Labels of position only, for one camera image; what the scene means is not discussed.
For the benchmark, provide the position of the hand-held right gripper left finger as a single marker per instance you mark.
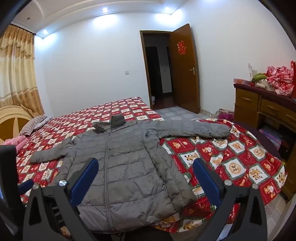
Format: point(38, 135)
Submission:
point(84, 183)

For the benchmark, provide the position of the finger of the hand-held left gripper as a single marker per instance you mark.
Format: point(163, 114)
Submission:
point(26, 186)

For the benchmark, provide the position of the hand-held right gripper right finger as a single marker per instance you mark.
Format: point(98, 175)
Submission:
point(207, 183)

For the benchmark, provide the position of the grey puffer jacket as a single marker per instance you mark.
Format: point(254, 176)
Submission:
point(129, 162)

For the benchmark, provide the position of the pink cloth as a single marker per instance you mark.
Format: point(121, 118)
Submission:
point(16, 141)

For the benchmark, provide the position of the red printed checked blanket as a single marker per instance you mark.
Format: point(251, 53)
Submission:
point(242, 157)

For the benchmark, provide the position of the cream and gold headboard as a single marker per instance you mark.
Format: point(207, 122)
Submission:
point(11, 122)

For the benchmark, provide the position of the striped pillow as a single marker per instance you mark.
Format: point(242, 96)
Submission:
point(34, 124)

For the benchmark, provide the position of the brown wooden dresser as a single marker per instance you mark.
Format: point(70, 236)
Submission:
point(247, 104)

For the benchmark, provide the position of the beige patterned curtain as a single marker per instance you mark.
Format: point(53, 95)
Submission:
point(18, 76)

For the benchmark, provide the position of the brown wooden door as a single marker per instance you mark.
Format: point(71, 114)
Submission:
point(185, 81)

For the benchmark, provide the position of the flat pink box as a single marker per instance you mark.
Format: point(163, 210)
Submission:
point(242, 81)

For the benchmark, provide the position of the green bag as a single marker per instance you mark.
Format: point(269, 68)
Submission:
point(259, 77)

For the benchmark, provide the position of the red plaid cloth bundle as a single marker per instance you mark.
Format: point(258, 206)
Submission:
point(281, 80)

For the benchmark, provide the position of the red paper door decoration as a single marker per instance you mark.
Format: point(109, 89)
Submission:
point(181, 47)

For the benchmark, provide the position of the ceiling spotlight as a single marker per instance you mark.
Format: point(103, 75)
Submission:
point(104, 9)
point(167, 9)
point(45, 31)

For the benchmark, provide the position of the brown wooden door frame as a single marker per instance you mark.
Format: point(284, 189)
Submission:
point(143, 69)

